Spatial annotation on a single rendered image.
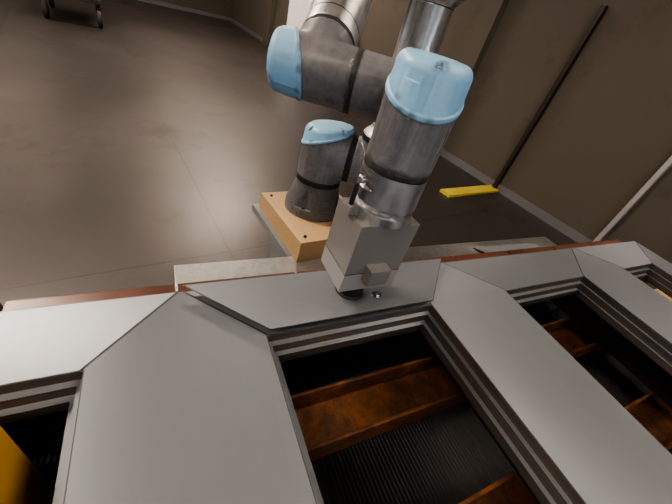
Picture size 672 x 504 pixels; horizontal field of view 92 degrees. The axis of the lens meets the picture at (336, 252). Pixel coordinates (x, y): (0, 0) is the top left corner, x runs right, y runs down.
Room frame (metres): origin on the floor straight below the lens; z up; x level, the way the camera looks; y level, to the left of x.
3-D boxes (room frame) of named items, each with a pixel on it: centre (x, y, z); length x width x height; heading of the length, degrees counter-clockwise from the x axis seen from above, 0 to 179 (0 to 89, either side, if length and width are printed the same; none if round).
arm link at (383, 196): (0.35, -0.03, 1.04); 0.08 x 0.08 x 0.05
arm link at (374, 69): (0.45, -0.02, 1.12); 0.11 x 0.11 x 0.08; 1
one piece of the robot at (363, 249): (0.34, -0.04, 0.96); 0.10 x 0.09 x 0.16; 35
